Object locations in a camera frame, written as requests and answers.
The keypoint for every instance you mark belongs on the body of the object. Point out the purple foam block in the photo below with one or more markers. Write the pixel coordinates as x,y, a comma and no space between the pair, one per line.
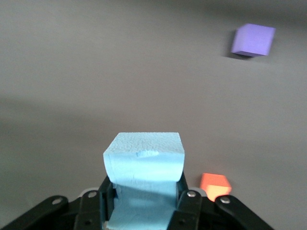
251,39

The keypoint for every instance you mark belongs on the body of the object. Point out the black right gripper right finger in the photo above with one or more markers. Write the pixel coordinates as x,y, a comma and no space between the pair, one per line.
192,213

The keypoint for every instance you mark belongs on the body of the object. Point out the orange foam block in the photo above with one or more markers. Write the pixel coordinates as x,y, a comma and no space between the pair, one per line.
214,187

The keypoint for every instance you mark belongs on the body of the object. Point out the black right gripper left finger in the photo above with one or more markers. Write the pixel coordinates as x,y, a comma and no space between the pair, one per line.
88,210

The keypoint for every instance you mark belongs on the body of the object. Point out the light blue foam block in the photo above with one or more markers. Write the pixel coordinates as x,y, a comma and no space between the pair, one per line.
144,165

